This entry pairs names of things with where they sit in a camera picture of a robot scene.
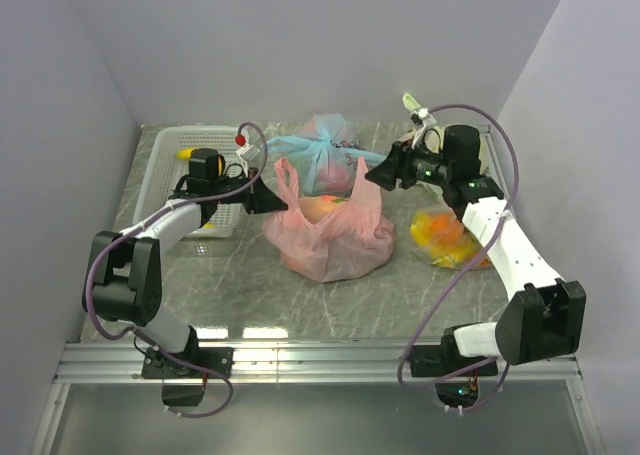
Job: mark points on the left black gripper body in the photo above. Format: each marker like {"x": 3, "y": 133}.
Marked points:
{"x": 250, "y": 198}

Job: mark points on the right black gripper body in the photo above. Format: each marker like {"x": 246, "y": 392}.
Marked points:
{"x": 418, "y": 166}

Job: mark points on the pink plastic bag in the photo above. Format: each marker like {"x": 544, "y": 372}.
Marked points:
{"x": 349, "y": 242}

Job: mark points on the single yellow banana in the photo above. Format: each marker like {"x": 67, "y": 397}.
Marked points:
{"x": 203, "y": 154}

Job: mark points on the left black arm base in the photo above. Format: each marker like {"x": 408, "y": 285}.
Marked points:
{"x": 184, "y": 387}

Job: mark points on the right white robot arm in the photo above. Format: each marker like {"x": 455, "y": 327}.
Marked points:
{"x": 544, "y": 315}

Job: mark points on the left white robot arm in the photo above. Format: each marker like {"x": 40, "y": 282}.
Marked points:
{"x": 123, "y": 287}

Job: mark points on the green tied plastic bag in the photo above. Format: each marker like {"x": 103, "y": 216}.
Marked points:
{"x": 434, "y": 140}

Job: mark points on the clear bag of fruits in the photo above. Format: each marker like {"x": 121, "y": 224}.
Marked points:
{"x": 442, "y": 240}

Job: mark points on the blue tied plastic bag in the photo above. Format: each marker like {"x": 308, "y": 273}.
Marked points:
{"x": 325, "y": 153}

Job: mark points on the white plastic basket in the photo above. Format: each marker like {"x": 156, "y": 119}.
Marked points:
{"x": 163, "y": 171}

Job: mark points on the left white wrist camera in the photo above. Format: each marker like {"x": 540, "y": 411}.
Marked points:
{"x": 247, "y": 154}

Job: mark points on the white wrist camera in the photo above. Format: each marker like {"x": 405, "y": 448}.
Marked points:
{"x": 424, "y": 122}
{"x": 247, "y": 154}

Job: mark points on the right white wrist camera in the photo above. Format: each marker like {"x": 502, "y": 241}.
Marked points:
{"x": 424, "y": 122}

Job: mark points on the aluminium mounting rail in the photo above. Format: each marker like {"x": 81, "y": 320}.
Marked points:
{"x": 277, "y": 361}

